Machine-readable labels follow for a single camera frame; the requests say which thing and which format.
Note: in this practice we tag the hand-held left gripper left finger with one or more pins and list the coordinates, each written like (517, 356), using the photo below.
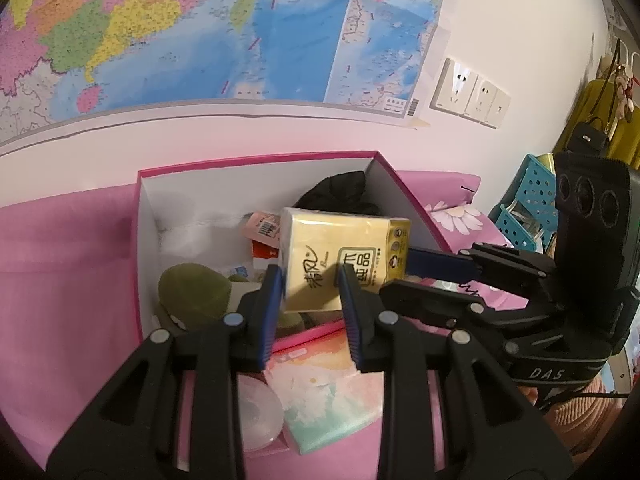
(272, 310)

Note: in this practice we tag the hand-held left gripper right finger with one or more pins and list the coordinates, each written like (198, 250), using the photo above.
(350, 310)

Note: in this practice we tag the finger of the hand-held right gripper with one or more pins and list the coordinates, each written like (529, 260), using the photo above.
(425, 297)
(435, 262)

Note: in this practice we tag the yellow tissue pack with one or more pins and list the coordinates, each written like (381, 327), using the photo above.
(345, 240)

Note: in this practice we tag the pink cardboard box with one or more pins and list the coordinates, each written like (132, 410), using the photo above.
(390, 195)

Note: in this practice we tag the green plush toy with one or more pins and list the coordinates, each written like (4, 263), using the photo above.
(190, 290)

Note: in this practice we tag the person's right forearm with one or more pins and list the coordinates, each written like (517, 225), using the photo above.
(585, 420)

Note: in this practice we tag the pastel tissue pack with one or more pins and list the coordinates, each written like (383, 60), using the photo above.
(325, 405)

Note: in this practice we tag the blue perforated plastic basket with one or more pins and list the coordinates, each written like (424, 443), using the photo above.
(530, 190)

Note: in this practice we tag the white pump lotion bottle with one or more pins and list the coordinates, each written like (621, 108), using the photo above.
(257, 415)

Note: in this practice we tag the black cloth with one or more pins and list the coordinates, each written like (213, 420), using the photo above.
(340, 192)

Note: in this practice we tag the black handbag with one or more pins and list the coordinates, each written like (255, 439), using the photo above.
(587, 135)

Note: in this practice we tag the mustard yellow garment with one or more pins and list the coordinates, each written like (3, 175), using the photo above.
(590, 95)

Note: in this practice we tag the small hanging plush toy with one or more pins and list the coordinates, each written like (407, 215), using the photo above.
(624, 95)

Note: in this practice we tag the pink floral bedsheet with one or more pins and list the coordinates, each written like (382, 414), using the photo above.
(65, 260)

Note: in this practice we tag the colourful wall map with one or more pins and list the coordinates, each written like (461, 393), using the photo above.
(200, 35)

